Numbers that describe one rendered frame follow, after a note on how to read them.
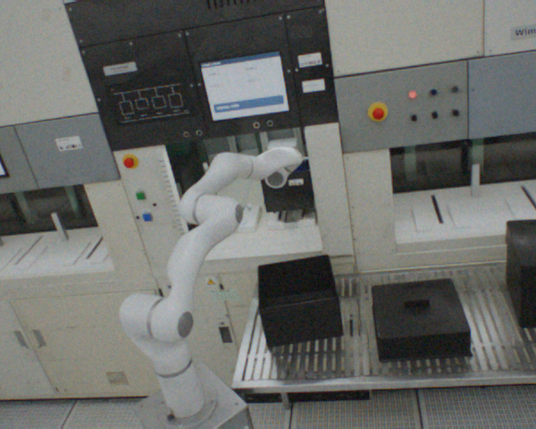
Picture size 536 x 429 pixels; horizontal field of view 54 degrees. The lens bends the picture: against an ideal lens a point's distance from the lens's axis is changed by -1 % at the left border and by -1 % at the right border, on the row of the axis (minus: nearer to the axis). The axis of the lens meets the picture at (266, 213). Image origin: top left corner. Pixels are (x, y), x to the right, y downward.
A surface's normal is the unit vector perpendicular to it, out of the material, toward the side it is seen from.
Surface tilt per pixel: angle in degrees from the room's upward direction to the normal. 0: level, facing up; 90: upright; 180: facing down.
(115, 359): 90
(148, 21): 90
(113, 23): 90
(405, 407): 0
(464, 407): 0
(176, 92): 90
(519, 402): 0
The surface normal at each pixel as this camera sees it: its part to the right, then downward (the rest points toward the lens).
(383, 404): -0.18, -0.87
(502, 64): -0.12, 0.48
